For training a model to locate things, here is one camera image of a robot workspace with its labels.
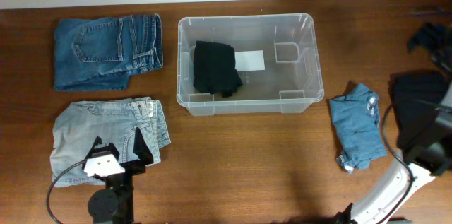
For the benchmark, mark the white label in bin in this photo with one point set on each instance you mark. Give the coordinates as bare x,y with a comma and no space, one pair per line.
249,61

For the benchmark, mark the dark blue folded jeans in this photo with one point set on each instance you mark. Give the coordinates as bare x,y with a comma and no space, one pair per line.
103,53

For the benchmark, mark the large black garment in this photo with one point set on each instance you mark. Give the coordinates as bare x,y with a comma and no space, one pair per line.
415,94

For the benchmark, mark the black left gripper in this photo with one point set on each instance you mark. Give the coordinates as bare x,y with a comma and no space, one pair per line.
137,167

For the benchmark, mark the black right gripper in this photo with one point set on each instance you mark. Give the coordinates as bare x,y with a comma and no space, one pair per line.
421,36

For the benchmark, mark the blue denim shirt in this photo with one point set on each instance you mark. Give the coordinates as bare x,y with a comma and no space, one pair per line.
356,119

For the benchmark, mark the small black garment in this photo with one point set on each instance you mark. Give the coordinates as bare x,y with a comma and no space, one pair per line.
214,69

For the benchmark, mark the light blue folded jeans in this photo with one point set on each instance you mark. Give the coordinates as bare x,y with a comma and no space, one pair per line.
116,121

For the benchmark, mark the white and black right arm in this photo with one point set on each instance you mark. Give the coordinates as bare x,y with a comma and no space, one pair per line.
428,158

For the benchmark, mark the clear plastic storage bin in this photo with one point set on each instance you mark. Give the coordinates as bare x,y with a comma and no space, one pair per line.
290,82

